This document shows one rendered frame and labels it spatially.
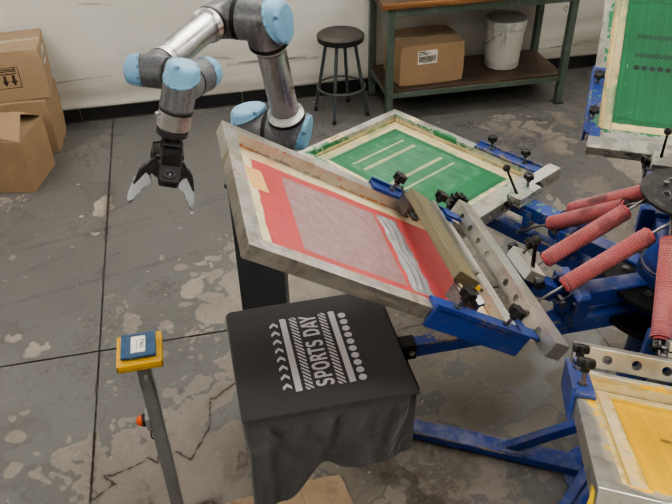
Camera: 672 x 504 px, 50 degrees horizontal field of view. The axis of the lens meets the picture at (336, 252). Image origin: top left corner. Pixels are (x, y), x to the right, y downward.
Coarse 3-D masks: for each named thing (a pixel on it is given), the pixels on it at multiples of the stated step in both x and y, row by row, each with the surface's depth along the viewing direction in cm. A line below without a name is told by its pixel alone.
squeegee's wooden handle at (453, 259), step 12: (408, 192) 207; (420, 204) 200; (420, 216) 197; (432, 216) 198; (432, 228) 191; (444, 228) 197; (432, 240) 189; (444, 240) 186; (444, 252) 183; (456, 252) 186; (456, 264) 178; (456, 276) 176; (468, 276) 177
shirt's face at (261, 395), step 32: (256, 320) 218; (352, 320) 217; (384, 320) 217; (256, 352) 207; (384, 352) 206; (256, 384) 197; (352, 384) 196; (384, 384) 196; (416, 384) 196; (256, 416) 188
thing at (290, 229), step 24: (288, 216) 174; (288, 240) 164; (312, 240) 171; (336, 240) 178; (360, 240) 186; (336, 264) 167; (360, 264) 174; (384, 264) 182; (432, 264) 199; (408, 288) 178; (432, 288) 186
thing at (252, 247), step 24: (240, 144) 193; (264, 144) 195; (240, 168) 173; (312, 168) 202; (240, 192) 163; (360, 192) 210; (240, 216) 155; (240, 240) 151; (264, 240) 150; (264, 264) 150; (288, 264) 151; (312, 264) 153; (336, 288) 158; (360, 288) 159; (384, 288) 162; (408, 312) 167; (504, 312) 189
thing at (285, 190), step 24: (264, 168) 190; (264, 192) 178; (288, 192) 186; (312, 192) 194; (312, 216) 182; (336, 216) 190; (360, 216) 199; (384, 216) 208; (384, 240) 194; (408, 240) 203
